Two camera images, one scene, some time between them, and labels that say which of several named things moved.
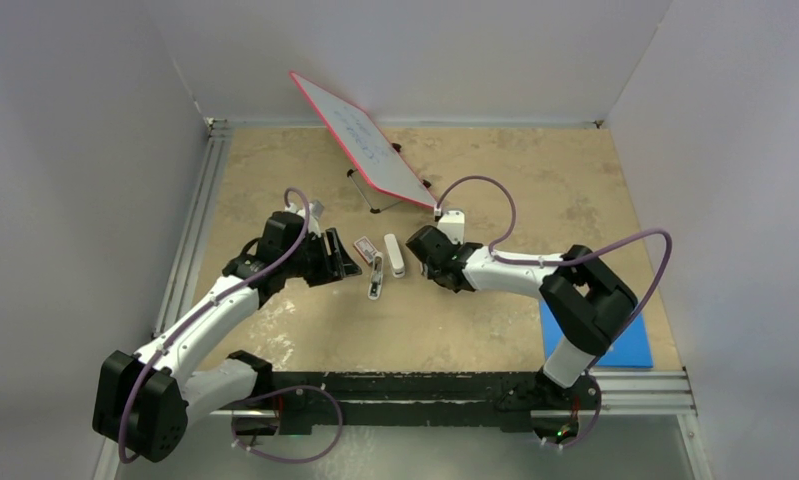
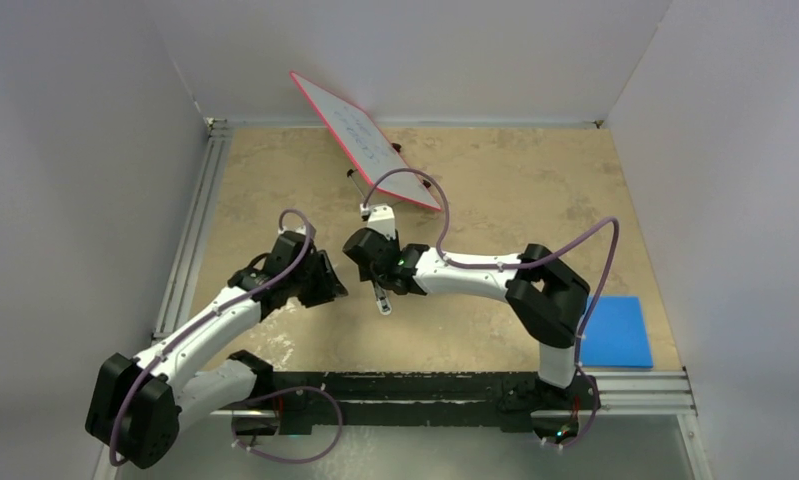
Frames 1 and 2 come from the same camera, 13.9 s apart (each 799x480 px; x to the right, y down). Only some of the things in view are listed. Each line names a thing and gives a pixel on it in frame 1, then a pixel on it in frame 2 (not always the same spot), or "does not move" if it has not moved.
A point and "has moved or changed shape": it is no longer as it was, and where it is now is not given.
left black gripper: [334, 266] → [328, 286]
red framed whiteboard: [368, 147] does not move
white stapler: [377, 277] has moved or changed shape
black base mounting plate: [421, 399] does not move
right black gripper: [457, 244] → [394, 240]
